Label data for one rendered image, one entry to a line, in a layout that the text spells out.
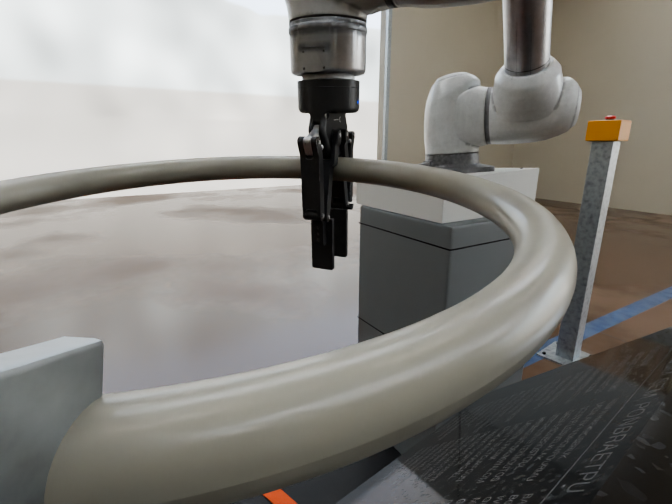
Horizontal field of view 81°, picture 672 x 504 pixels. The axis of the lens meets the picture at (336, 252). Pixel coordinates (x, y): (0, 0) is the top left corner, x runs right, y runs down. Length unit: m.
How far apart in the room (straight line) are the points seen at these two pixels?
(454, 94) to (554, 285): 1.04
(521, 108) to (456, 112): 0.16
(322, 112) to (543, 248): 0.33
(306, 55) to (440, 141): 0.76
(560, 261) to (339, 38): 0.35
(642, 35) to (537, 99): 6.43
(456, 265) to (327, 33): 0.72
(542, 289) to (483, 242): 0.94
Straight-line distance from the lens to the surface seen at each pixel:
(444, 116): 1.19
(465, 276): 1.08
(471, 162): 1.21
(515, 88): 1.12
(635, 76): 7.45
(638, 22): 7.60
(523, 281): 0.17
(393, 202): 1.16
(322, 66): 0.47
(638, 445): 0.28
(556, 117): 1.16
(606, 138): 1.95
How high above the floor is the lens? 1.00
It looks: 16 degrees down
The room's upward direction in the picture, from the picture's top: straight up
